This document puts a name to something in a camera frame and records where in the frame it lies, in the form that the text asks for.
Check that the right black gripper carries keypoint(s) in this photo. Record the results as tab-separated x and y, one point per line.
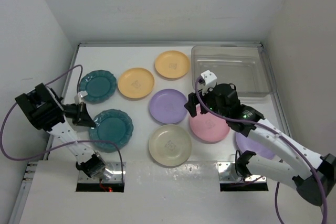
193	100

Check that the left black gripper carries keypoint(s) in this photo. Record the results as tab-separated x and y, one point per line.
84	118

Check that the teal ornate plate front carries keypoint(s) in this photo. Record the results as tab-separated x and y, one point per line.
113	131

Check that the teal ornate plate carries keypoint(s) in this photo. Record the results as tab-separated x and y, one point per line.
113	131
99	85

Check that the teal ornate plate back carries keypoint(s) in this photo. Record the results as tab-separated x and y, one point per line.
99	85

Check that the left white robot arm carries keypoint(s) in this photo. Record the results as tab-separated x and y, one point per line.
45	111

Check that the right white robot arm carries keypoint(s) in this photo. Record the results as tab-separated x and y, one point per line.
309	173

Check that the clear plastic bin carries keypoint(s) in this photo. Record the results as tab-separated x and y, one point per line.
248	68

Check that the purple plate centre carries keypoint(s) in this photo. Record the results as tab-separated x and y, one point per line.
167	106

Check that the purple plate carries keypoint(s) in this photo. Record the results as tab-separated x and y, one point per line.
246	144
167	106

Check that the pink plate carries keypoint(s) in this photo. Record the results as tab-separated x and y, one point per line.
208	127

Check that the cream plate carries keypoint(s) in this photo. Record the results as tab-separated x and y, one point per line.
170	145

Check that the yellow plate back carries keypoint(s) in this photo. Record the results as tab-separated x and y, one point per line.
172	64

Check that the yellow plate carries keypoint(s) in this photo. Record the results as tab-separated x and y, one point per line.
172	64
136	83

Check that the yellow plate left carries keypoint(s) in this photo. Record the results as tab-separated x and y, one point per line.
136	83

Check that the purple plate right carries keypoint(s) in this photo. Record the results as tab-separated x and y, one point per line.
246	144

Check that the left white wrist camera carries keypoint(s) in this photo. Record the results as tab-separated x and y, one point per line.
79	97

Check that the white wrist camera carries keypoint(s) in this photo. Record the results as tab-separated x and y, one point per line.
79	97
207	79

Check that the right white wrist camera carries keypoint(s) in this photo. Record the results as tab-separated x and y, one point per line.
207	79

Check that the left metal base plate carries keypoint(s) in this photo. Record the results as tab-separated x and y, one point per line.
113	174

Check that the metal base plate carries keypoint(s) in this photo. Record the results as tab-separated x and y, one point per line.
113	174
225	172

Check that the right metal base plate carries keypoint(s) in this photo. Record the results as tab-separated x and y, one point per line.
225	172

